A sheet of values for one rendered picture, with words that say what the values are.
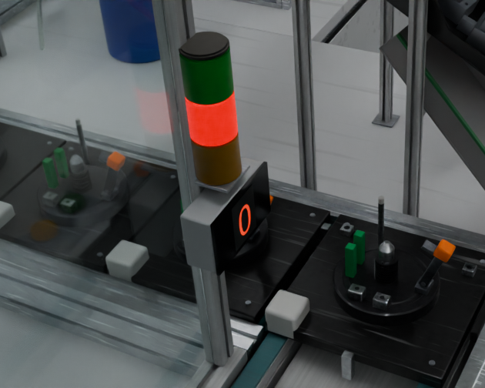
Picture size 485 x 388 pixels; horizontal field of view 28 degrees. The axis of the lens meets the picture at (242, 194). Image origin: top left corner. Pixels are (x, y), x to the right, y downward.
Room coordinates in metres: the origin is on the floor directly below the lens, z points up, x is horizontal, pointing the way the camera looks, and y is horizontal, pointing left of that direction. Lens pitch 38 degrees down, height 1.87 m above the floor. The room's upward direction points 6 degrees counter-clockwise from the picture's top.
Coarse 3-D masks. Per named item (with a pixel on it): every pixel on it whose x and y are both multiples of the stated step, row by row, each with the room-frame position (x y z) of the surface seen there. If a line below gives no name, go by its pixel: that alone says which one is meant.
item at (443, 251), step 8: (424, 248) 0.89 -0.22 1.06; (432, 248) 0.89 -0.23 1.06; (440, 248) 0.88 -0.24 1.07; (448, 248) 0.88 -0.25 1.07; (440, 256) 0.88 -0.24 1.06; (448, 256) 0.88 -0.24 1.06; (432, 264) 0.89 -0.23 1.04; (440, 264) 0.88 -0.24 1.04; (432, 272) 0.89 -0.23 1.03; (424, 280) 0.89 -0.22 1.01
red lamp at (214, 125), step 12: (192, 108) 0.81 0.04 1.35; (204, 108) 0.81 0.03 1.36; (216, 108) 0.81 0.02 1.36; (228, 108) 0.81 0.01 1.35; (192, 120) 0.81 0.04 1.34; (204, 120) 0.81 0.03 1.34; (216, 120) 0.81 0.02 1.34; (228, 120) 0.81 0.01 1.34; (192, 132) 0.82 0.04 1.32; (204, 132) 0.81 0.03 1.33; (216, 132) 0.81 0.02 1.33; (228, 132) 0.81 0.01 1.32; (204, 144) 0.81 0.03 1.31; (216, 144) 0.81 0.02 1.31
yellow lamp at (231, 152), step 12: (192, 144) 0.82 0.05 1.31; (228, 144) 0.81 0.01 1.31; (204, 156) 0.81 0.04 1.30; (216, 156) 0.81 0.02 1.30; (228, 156) 0.81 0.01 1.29; (240, 156) 0.83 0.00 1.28; (204, 168) 0.81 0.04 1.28; (216, 168) 0.81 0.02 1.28; (228, 168) 0.81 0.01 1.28; (240, 168) 0.82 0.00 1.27; (204, 180) 0.81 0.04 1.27; (216, 180) 0.81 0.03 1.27; (228, 180) 0.81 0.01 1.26
